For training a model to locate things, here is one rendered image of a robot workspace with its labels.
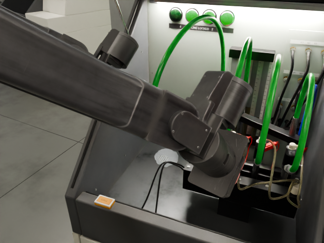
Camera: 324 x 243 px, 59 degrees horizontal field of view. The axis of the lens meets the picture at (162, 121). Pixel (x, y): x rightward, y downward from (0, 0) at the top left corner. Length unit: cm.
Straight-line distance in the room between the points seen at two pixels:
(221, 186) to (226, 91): 15
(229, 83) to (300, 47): 67
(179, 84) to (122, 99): 87
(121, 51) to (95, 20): 316
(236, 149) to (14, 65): 33
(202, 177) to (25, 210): 195
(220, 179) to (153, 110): 20
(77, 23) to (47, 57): 338
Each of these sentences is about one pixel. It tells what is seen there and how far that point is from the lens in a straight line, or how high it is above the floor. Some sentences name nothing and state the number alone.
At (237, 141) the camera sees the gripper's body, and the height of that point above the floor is 131.
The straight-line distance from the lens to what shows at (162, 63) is 68.
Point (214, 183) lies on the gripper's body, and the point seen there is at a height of 125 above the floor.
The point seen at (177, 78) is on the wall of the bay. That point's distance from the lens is 114.
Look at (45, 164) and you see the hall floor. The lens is 270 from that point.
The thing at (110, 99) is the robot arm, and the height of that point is 144.
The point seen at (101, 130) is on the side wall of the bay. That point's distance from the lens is 92.
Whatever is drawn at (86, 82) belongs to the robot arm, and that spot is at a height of 146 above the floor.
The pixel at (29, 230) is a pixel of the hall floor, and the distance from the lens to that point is 219.
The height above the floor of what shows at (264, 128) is 123.
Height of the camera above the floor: 156
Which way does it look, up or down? 30 degrees down
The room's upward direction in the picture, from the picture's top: straight up
